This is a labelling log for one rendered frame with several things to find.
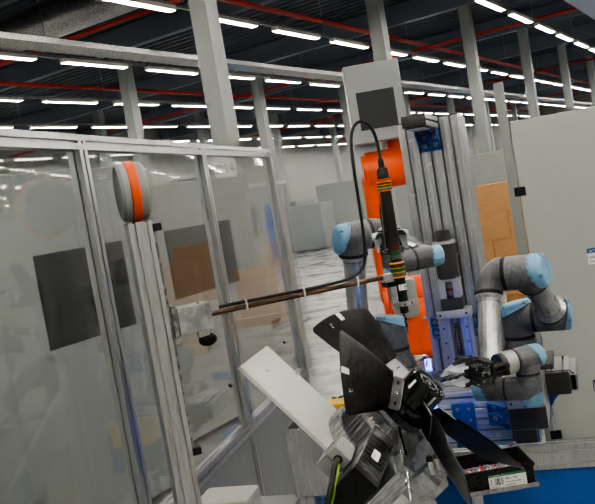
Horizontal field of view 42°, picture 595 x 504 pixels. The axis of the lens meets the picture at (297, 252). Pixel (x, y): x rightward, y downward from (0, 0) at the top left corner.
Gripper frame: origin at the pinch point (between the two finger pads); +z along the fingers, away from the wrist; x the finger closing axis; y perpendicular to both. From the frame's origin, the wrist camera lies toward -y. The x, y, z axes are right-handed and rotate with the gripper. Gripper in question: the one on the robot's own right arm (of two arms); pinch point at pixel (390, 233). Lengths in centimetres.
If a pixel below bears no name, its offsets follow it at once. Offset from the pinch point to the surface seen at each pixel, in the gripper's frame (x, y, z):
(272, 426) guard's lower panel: 57, 74, -71
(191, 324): 56, 13, 38
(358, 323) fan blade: 13.7, 25.1, 2.7
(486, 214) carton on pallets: -148, 44, -797
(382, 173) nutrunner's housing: -0.2, -18.2, 10.1
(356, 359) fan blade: 14.6, 28.6, 36.8
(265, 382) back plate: 41, 34, 24
